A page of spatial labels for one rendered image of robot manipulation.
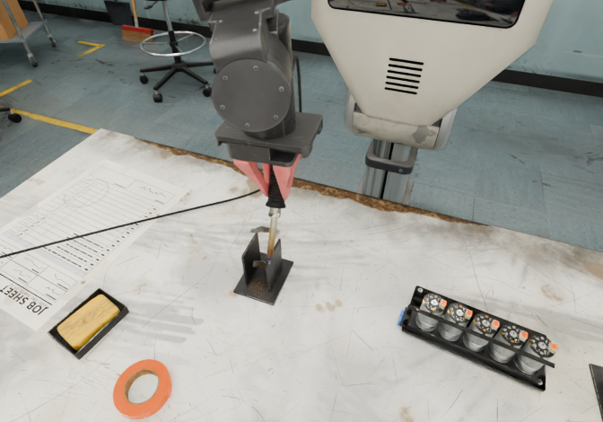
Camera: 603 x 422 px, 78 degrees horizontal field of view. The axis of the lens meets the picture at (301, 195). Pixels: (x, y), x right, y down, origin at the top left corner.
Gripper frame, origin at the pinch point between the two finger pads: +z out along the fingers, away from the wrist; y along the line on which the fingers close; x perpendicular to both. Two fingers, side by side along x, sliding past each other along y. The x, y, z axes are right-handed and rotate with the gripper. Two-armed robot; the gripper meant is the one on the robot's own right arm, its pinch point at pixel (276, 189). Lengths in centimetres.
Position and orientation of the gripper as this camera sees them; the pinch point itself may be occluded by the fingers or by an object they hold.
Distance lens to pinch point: 45.7
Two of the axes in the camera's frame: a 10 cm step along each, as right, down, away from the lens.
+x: 2.9, -6.5, 7.0
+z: 0.5, 7.4, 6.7
